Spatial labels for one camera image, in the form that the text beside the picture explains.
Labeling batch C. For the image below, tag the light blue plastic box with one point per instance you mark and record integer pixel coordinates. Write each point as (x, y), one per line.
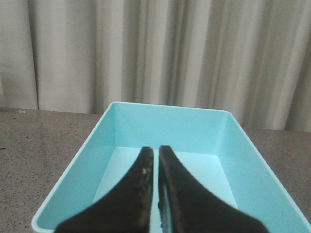
(211, 145)

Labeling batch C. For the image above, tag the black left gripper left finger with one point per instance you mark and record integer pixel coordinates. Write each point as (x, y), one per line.
(126, 208)

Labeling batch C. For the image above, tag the white pleated curtain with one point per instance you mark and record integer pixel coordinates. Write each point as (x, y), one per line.
(249, 57)

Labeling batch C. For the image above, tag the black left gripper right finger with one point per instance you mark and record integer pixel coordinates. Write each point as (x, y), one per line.
(186, 206)

